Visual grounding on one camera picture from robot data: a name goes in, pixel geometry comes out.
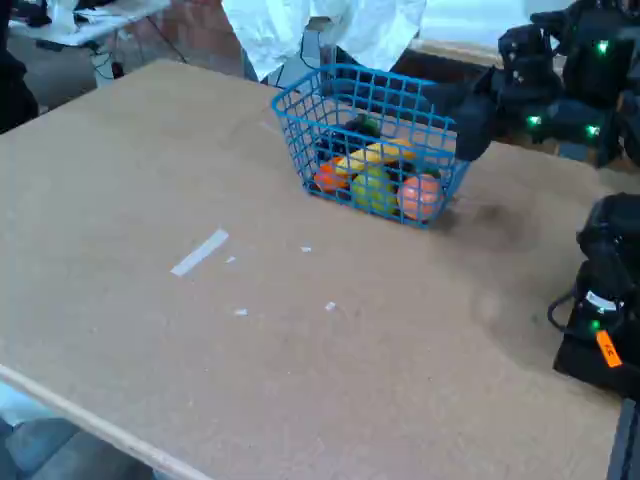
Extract wooden bench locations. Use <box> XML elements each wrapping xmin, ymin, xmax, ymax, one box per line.
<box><xmin>412</xmin><ymin>38</ymin><xmax>504</xmax><ymax>69</ymax></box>

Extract yellow toy banana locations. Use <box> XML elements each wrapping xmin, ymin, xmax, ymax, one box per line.
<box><xmin>334</xmin><ymin>139</ymin><xmax>419</xmax><ymax>176</ymax></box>

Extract white side table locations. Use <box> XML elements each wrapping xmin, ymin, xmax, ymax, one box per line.
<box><xmin>8</xmin><ymin>0</ymin><xmax>172</xmax><ymax>89</ymax></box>

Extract black toy grapes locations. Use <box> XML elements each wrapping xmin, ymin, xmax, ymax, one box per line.
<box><xmin>315</xmin><ymin>113</ymin><xmax>384</xmax><ymax>157</ymax></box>

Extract crumpled white cloth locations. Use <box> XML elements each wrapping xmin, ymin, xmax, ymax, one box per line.
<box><xmin>221</xmin><ymin>0</ymin><xmax>428</xmax><ymax>82</ymax></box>

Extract toy pomegranate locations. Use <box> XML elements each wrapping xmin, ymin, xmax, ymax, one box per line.
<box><xmin>398</xmin><ymin>173</ymin><xmax>445</xmax><ymax>222</ymax></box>

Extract long white tape strip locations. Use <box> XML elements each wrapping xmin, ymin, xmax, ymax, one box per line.
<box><xmin>169</xmin><ymin>228</ymin><xmax>230</xmax><ymax>278</ymax></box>

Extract dark grey panel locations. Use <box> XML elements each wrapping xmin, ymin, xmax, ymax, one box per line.
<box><xmin>606</xmin><ymin>397</ymin><xmax>640</xmax><ymax>480</ymax></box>

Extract black bulky object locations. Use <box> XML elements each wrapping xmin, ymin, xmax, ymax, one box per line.
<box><xmin>0</xmin><ymin>0</ymin><xmax>40</xmax><ymax>135</ymax></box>

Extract round green toy fruit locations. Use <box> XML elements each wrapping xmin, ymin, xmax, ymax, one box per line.
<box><xmin>351</xmin><ymin>167</ymin><xmax>400</xmax><ymax>215</ymax></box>

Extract blue wire basket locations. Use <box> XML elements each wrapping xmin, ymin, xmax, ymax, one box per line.
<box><xmin>271</xmin><ymin>63</ymin><xmax>472</xmax><ymax>230</ymax></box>

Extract black cable at arm base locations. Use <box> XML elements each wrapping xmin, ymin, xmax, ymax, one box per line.
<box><xmin>547</xmin><ymin>292</ymin><xmax>584</xmax><ymax>334</ymax></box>

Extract toy orange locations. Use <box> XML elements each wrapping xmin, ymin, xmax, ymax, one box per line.
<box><xmin>313</xmin><ymin>159</ymin><xmax>352</xmax><ymax>195</ymax></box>

